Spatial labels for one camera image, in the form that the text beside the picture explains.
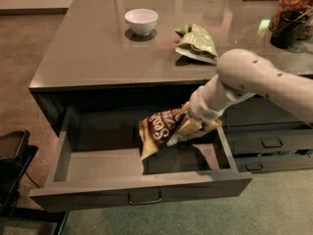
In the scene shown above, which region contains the metal drawer handle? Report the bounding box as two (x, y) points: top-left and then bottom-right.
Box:
(127, 189), (162, 206)

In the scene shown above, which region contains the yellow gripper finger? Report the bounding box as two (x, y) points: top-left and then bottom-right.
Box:
(178, 116), (201, 135)
(202, 118), (223, 132)

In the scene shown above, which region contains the grey counter cabinet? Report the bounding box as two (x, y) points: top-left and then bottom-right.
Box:
(29, 0), (312, 131)

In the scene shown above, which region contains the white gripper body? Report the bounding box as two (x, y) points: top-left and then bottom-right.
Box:
(188, 86), (223, 122)

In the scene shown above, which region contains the black cup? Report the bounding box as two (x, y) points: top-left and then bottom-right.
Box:
(270, 11), (309, 49)

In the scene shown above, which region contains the green chip bag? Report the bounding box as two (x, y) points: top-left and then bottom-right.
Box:
(175, 23), (219, 64)

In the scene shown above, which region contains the brown chip bag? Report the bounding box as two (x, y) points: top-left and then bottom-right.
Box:
(139, 103), (207, 160)

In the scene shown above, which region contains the right middle drawer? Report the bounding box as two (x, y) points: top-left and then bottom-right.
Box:
(226, 129), (313, 155)

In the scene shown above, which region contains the glass jar of snacks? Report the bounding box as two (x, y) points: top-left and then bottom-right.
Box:
(269, 0), (313, 40)

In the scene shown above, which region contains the right lower drawer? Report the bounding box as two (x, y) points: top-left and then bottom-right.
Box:
(235, 154), (313, 173)

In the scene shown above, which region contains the right top drawer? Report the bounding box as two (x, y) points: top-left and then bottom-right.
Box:
(221, 96), (299, 126)

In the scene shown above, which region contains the white bowl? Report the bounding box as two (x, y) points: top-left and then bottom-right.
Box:
(124, 9), (158, 36)

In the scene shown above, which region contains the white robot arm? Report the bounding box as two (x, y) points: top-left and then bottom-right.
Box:
(178, 49), (313, 135)

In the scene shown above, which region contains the open grey top drawer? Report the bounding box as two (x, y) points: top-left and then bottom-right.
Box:
(29, 107), (252, 212)

